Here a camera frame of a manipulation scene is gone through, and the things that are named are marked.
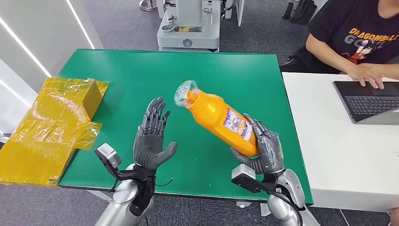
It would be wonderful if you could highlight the person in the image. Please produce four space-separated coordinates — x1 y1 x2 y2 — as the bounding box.
279 0 399 90

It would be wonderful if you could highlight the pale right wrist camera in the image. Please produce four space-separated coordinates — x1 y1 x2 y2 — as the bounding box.
231 164 272 194

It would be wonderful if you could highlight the round metal stand foot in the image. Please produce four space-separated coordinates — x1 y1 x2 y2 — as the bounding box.
139 0 158 12

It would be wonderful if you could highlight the white desk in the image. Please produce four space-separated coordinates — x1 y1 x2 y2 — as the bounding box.
282 72 399 214

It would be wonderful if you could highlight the white panel leg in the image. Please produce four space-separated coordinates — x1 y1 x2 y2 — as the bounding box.
235 0 246 27

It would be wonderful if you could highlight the orange plastic bottle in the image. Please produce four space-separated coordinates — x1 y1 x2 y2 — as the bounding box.
174 80 259 157

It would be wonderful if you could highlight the black chair base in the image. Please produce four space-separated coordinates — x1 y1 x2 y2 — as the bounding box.
282 0 319 25

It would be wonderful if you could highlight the dark grey laptop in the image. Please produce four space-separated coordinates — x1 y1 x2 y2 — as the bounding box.
333 80 399 125

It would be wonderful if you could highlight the yellow film wrapped box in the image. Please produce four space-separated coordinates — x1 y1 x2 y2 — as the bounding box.
0 77 109 187

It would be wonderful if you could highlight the green table mat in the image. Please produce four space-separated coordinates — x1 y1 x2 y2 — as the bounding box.
57 48 314 206

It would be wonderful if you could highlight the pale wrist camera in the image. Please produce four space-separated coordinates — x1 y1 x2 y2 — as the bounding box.
94 143 138 182
231 164 272 194

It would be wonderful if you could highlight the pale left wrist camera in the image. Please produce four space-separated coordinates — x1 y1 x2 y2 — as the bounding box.
94 143 138 182

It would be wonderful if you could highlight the white machine stand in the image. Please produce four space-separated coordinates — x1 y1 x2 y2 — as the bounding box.
157 0 223 52

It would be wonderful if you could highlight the person's right hand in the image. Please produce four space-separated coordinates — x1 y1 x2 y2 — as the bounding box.
345 63 385 90

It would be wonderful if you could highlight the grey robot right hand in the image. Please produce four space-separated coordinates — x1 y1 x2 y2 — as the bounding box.
231 113 285 175

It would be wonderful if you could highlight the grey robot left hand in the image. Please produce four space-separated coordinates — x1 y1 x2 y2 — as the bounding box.
133 97 178 170

